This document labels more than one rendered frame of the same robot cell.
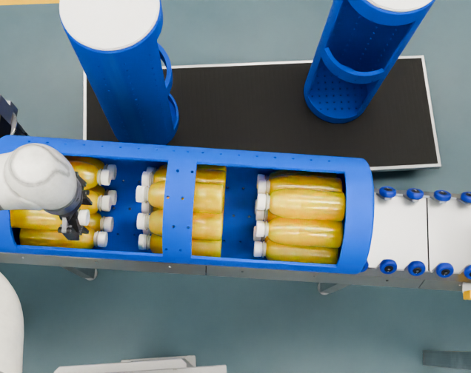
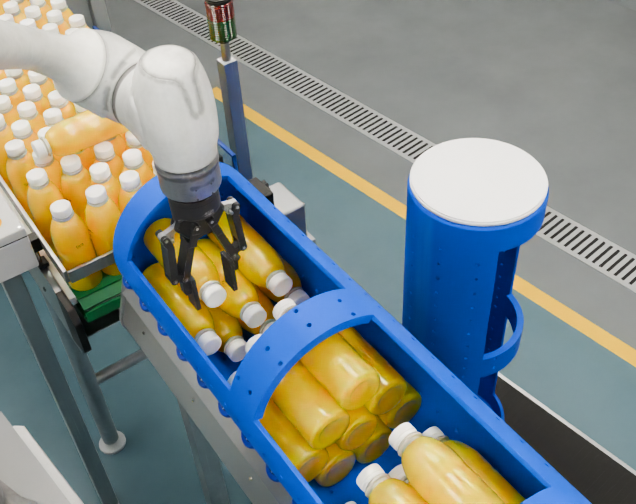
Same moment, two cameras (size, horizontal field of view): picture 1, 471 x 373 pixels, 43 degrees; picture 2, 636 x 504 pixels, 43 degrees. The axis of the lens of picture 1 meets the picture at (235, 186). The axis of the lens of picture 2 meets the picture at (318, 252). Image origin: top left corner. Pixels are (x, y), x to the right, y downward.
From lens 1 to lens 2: 0.69 m
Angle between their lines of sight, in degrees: 41
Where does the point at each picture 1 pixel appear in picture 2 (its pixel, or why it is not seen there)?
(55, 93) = not seen: hidden behind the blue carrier
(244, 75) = (624, 486)
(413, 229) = not seen: outside the picture
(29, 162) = (166, 55)
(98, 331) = not seen: outside the picture
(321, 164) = (527, 452)
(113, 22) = (463, 192)
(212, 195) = (349, 366)
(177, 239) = (257, 370)
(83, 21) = (434, 173)
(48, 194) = (152, 104)
